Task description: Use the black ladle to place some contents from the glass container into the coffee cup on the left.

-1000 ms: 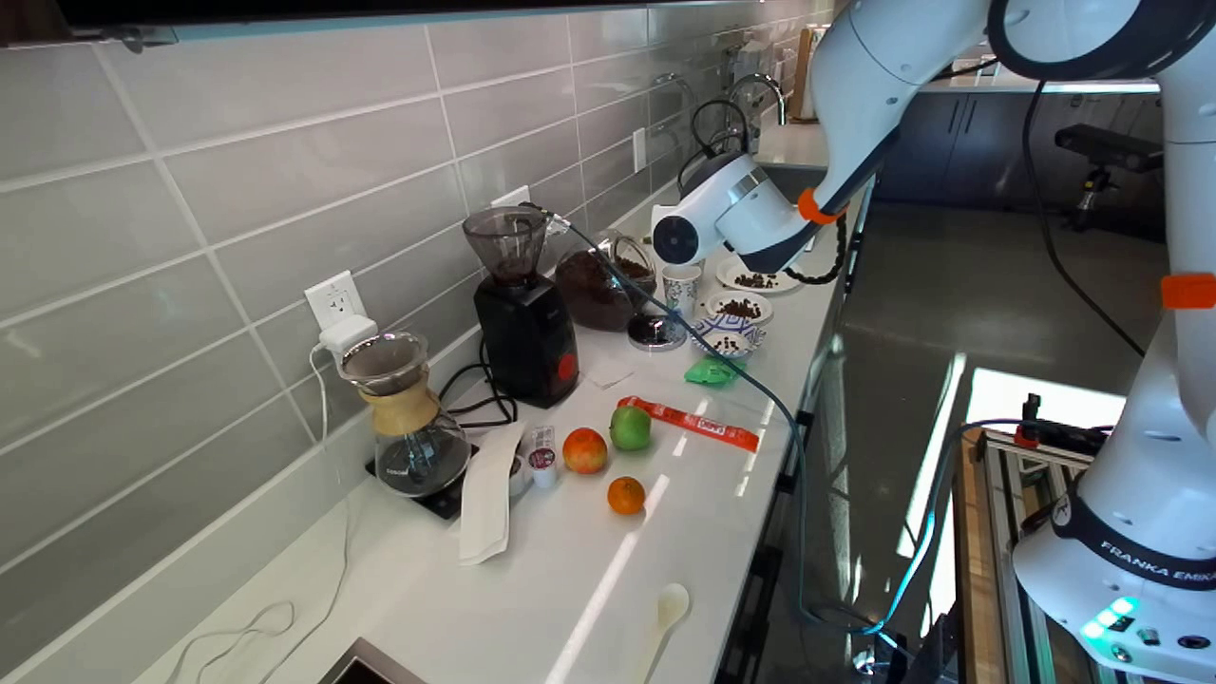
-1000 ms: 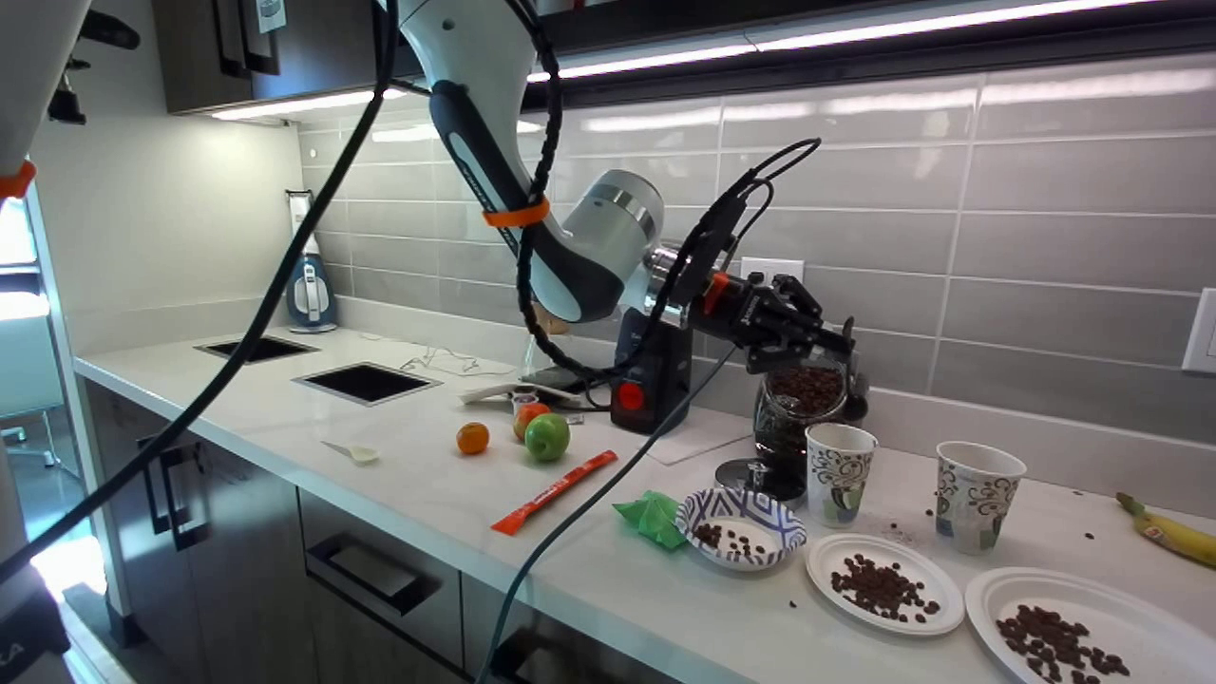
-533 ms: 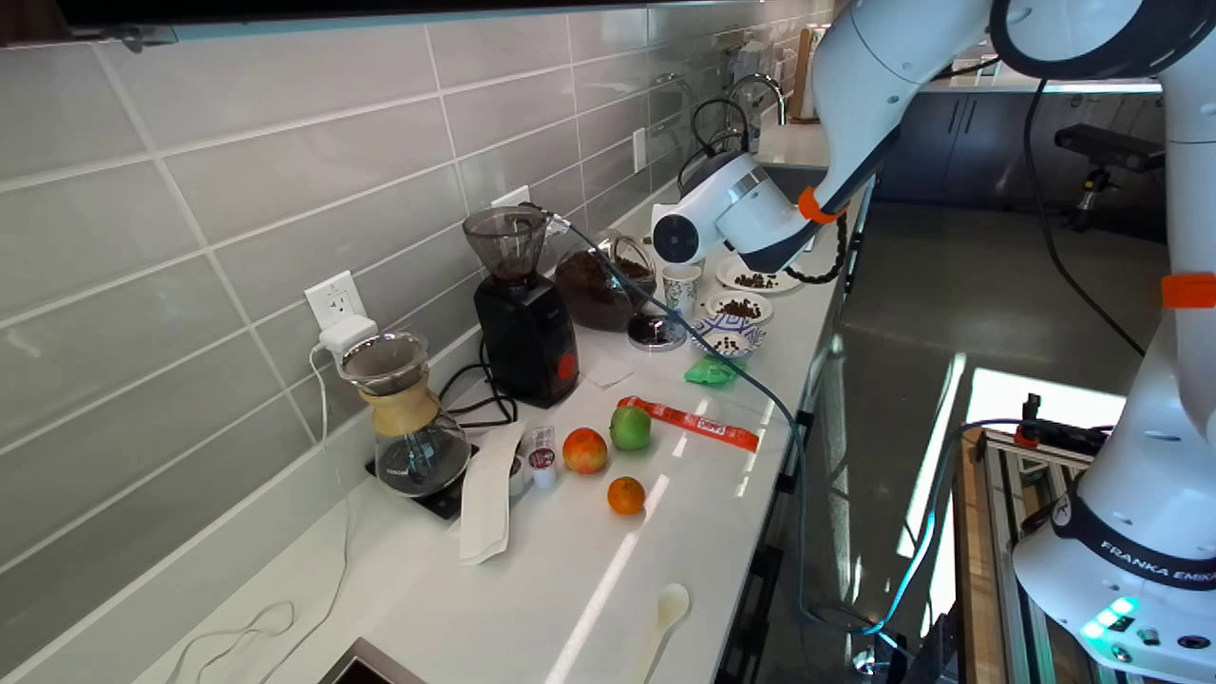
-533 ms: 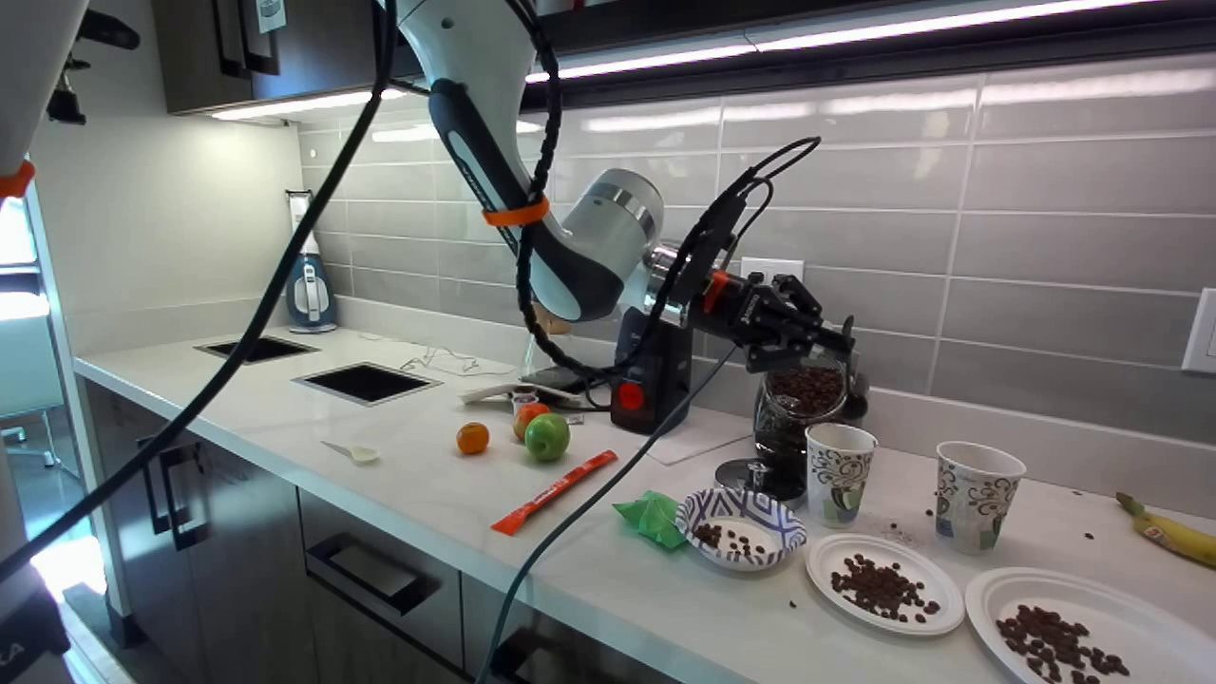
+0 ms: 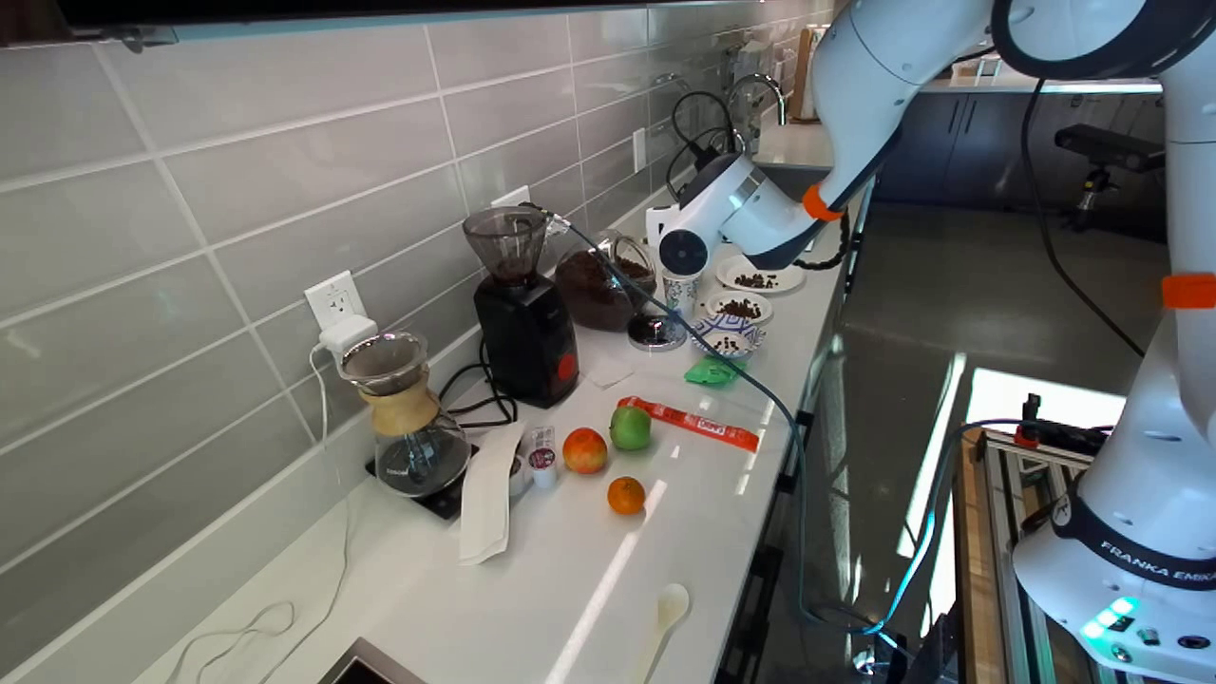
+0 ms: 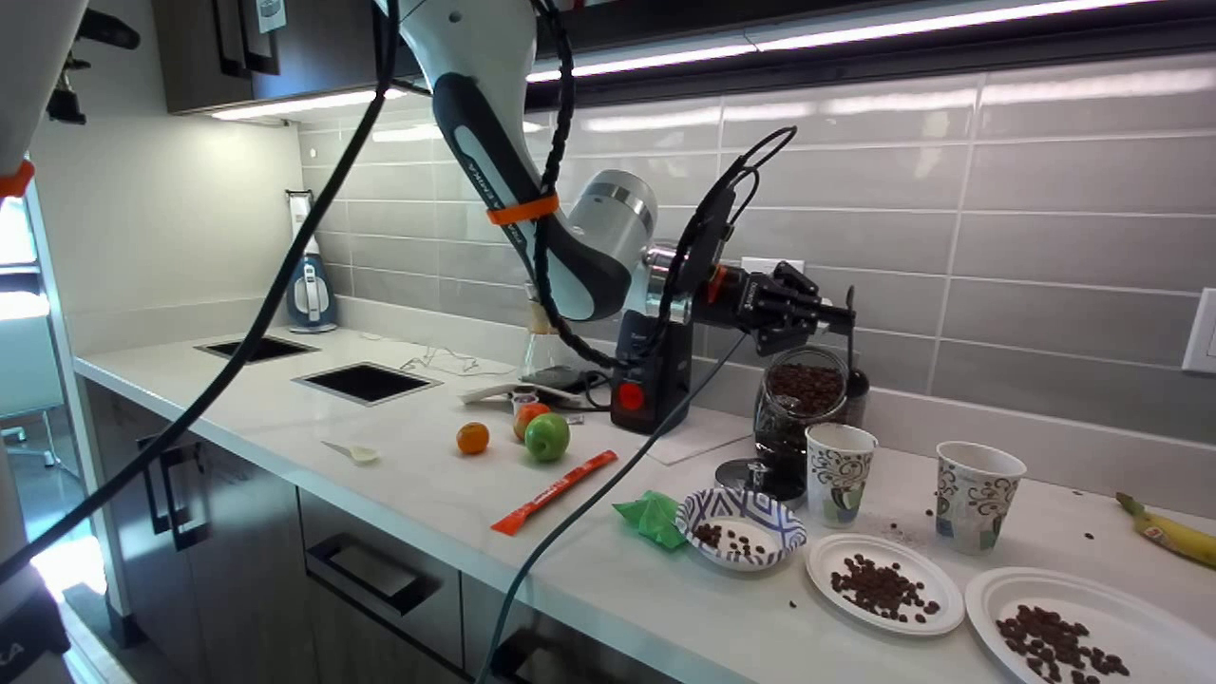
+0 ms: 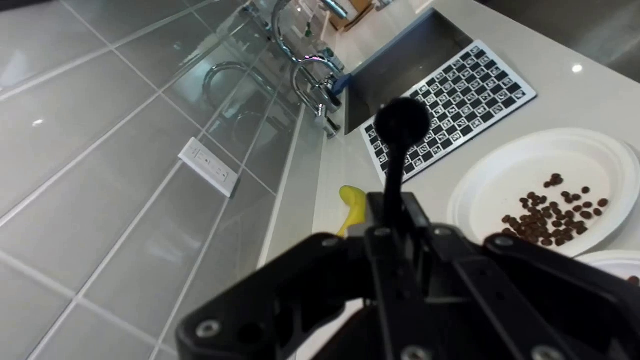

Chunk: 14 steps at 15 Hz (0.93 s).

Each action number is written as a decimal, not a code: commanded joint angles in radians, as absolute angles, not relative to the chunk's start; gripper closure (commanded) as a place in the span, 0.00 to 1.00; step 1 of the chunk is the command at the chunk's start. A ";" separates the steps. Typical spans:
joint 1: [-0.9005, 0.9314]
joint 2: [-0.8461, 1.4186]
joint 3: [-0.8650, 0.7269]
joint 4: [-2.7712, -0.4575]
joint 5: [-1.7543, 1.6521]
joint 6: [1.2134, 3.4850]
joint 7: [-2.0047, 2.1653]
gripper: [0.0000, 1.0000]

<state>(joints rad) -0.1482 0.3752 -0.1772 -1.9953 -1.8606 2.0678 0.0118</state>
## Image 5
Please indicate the patterned paper cup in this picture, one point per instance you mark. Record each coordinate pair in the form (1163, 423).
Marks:
(677, 293)

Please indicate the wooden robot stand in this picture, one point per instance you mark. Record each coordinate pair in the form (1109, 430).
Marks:
(976, 570)

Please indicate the small white creamer pod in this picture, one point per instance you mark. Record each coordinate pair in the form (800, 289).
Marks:
(543, 460)

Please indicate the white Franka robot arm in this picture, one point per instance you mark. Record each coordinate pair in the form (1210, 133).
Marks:
(886, 62)

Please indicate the small orange fruit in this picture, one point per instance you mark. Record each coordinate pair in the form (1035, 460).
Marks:
(627, 496)

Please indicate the black coffee scale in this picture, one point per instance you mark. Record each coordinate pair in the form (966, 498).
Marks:
(444, 498)

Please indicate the green cloth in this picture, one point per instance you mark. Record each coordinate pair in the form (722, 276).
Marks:
(717, 374)

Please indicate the glass pour-over carafe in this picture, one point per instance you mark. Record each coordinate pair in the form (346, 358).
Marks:
(404, 404)

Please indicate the red black clamp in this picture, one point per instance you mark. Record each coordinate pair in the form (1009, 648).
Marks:
(1031, 423)

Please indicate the black coffee grinder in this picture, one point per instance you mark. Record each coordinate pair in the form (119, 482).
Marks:
(525, 328)

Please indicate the white paper plate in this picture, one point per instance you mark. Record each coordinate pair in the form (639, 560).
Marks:
(760, 313)
(784, 284)

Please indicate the roasted coffee beans pile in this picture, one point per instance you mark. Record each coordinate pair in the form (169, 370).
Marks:
(729, 342)
(757, 280)
(741, 308)

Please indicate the glass container with coffee beans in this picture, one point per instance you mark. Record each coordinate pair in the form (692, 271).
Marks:
(593, 289)

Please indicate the dark upper cabinet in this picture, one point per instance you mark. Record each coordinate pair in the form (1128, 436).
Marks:
(254, 9)

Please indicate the green apple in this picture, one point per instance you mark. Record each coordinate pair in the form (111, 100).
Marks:
(631, 427)

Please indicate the white outlet with charger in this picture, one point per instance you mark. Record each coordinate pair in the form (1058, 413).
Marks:
(336, 302)

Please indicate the white wall switch plate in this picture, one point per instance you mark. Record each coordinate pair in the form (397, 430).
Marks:
(639, 151)

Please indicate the blue patterned paper bowl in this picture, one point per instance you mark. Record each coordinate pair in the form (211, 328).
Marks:
(745, 342)

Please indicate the red orange peach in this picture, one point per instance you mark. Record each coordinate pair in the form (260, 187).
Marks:
(588, 450)

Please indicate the white paper filter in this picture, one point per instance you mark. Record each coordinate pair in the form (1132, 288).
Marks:
(488, 507)

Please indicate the orange red strip packet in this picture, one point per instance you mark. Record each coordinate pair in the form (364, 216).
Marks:
(703, 427)

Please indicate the white plastic spoon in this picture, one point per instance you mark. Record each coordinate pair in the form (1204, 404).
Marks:
(672, 605)

